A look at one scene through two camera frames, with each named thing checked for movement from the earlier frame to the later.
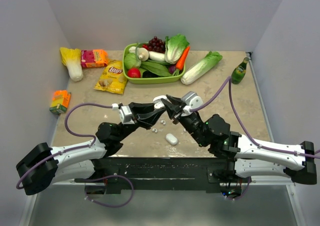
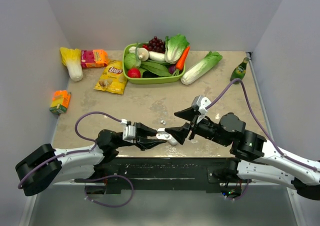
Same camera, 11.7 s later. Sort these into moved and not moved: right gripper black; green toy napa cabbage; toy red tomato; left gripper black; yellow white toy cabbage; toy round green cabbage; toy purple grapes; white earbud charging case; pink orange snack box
Moved: white earbud charging case; right gripper black; left gripper black
Not moved: toy red tomato; toy purple grapes; yellow white toy cabbage; toy round green cabbage; green toy napa cabbage; pink orange snack box
